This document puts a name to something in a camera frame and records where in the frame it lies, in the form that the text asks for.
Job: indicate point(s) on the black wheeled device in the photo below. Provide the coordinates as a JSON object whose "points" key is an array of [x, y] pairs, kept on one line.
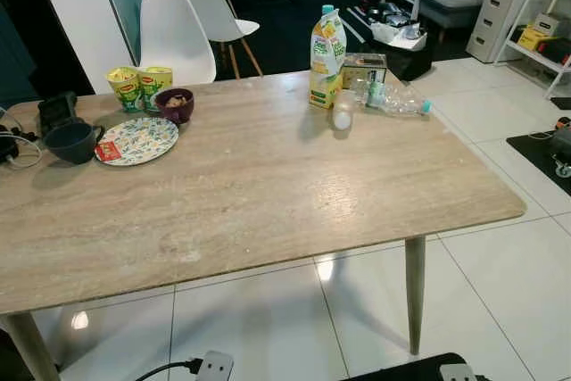
{"points": [[562, 153]]}

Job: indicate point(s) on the large black floor mat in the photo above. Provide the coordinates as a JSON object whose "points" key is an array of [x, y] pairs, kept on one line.
{"points": [[531, 153]]}

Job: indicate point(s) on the small black floor mat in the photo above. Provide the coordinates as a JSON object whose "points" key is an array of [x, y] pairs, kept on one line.
{"points": [[562, 103]]}

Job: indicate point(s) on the black bag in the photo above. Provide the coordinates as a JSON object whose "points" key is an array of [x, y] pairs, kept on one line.
{"points": [[555, 51]]}

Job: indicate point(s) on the white metal shelf rack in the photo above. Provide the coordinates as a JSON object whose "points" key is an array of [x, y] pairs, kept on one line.
{"points": [[531, 53]]}

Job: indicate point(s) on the yellow box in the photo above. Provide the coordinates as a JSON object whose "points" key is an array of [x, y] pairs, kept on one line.
{"points": [[533, 39]]}

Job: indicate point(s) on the plain cardboard box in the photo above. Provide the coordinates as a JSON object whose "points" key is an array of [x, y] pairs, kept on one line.
{"points": [[546, 24]]}

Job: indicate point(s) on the white drawer cabinet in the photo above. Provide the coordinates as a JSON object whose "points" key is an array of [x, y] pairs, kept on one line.
{"points": [[500, 6]]}

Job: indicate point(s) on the clear bottle with teal cap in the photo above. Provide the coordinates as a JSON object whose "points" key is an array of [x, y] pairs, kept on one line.
{"points": [[393, 100]]}

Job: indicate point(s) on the black waste bin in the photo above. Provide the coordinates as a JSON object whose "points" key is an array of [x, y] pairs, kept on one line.
{"points": [[406, 62]]}

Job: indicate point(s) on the grey bench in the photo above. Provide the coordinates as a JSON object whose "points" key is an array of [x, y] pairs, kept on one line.
{"points": [[451, 8]]}

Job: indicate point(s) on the white bin bag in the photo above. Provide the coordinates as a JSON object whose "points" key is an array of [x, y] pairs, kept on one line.
{"points": [[397, 35]]}

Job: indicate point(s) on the small brown cardboard box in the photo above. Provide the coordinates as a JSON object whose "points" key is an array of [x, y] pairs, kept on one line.
{"points": [[366, 69]]}

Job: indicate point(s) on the yellow green juice carton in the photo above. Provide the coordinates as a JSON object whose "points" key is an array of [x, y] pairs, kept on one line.
{"points": [[326, 60]]}

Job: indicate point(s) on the wooden dining table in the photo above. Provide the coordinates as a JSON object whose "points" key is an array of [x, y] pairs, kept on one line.
{"points": [[268, 185]]}

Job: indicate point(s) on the dark striped carpet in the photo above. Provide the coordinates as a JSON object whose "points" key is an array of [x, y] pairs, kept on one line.
{"points": [[294, 28]]}

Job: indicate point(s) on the white plastic chair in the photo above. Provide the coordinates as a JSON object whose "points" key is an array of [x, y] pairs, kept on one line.
{"points": [[174, 33], [210, 6]]}

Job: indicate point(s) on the purple bowl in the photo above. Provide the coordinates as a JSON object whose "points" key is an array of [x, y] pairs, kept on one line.
{"points": [[176, 109]]}

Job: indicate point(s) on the yellow green noodle cup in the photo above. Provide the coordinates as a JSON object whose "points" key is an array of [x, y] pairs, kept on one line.
{"points": [[157, 82], [125, 91]]}

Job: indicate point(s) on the floral patterned plate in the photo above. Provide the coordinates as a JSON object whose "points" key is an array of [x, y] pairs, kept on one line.
{"points": [[143, 142]]}

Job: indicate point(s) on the small red packet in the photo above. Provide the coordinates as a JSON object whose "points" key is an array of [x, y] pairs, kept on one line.
{"points": [[109, 152]]}

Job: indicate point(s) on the dark blue mug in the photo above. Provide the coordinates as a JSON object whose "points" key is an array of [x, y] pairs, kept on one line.
{"points": [[71, 144]]}

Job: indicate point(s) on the black electronic device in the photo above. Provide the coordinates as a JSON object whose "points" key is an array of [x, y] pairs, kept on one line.
{"points": [[58, 111]]}

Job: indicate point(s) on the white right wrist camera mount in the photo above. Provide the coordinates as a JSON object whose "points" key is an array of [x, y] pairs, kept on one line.
{"points": [[456, 373]]}

